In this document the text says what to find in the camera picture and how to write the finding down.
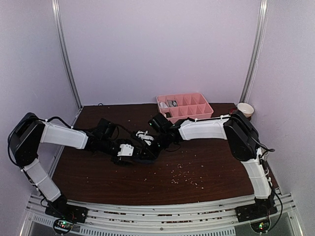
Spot white rolled item in box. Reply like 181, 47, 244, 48
158, 102, 168, 109

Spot grey boxer briefs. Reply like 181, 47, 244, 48
166, 99, 178, 108

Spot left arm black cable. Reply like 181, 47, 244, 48
7, 117, 143, 168

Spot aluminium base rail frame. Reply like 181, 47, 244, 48
18, 192, 306, 236

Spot navy and cream underwear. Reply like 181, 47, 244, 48
132, 157, 155, 164

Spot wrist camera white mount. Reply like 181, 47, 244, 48
136, 130, 155, 146
117, 144, 134, 156

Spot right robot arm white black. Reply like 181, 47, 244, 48
136, 110, 278, 222

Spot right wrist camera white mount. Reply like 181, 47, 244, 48
136, 130, 155, 146

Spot round controller board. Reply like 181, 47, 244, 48
53, 218, 74, 234
250, 219, 271, 234

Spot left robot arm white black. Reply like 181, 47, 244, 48
7, 113, 138, 223

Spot pink divided organizer box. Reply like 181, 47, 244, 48
156, 92, 214, 123

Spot left round controller board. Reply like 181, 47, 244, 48
53, 218, 74, 234

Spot striped grey white cup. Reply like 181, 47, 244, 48
260, 147, 269, 162

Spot right round controller board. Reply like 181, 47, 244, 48
250, 219, 271, 234

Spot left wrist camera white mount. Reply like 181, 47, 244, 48
117, 144, 134, 156

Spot right aluminium corner post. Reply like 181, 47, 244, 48
239, 0, 269, 103

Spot black item in box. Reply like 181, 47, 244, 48
165, 112, 172, 118

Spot left aluminium corner post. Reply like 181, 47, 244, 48
51, 0, 83, 110

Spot white ceramic bowl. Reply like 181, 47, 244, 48
237, 102, 254, 118

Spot aluminium corner post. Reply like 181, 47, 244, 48
239, 0, 269, 103
51, 0, 83, 110

